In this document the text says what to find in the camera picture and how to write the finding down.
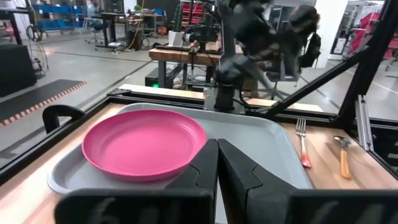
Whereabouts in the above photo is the silver aluminium bracket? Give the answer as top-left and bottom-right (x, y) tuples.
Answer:
(355, 94), (374, 152)

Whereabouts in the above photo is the black table clamp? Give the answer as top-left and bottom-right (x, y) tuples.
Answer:
(42, 104), (85, 135)

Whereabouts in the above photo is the fork with orange handle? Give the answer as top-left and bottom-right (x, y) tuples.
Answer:
(295, 118), (313, 169)

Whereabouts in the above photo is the grey plastic tray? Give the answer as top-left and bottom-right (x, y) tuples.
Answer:
(47, 102), (313, 224)

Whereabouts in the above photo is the blue bin shelf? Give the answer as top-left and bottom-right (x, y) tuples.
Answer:
(32, 2), (88, 33)

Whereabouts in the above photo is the white pot with cactus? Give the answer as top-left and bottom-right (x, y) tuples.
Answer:
(167, 2), (185, 48)

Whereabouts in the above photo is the spoon with orange handle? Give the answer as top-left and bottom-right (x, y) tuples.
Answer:
(332, 135), (353, 181)

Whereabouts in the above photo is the black cabinet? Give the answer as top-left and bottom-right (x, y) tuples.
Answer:
(0, 43), (37, 98)

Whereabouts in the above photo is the pink plastic plate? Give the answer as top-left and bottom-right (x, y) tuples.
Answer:
(81, 108), (208, 183)

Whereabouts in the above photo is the grey office chair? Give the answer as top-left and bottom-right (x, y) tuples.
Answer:
(257, 51), (301, 101)

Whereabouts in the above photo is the person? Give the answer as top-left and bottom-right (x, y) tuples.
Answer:
(86, 0), (106, 31)

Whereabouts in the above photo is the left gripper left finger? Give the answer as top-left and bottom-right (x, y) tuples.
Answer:
(164, 138), (219, 224)

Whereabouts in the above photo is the wooden workbench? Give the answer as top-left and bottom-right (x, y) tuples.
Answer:
(148, 45), (222, 90)

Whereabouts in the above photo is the black hazard-striped floor mat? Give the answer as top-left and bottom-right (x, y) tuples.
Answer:
(0, 78), (87, 128)

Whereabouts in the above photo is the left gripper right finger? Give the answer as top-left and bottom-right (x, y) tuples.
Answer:
(217, 138), (299, 224)

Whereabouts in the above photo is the black backpack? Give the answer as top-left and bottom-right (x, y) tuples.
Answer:
(298, 30), (322, 69)

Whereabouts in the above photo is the black aluminium table frame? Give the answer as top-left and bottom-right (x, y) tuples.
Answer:
(0, 0), (398, 187)

